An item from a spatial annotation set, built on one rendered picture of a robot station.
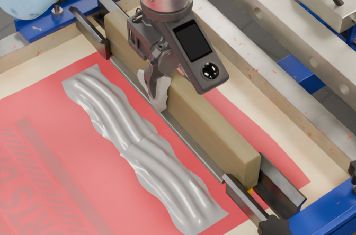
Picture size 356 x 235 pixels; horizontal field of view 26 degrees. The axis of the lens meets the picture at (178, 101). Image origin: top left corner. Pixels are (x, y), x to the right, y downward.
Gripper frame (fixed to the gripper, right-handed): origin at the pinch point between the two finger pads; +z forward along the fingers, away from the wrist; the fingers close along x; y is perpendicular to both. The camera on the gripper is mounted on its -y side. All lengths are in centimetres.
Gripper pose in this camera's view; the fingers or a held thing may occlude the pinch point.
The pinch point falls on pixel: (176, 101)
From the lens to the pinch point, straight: 117.4
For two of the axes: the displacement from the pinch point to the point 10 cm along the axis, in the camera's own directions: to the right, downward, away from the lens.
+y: -5.9, -6.2, 5.2
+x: -8.1, 4.5, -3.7
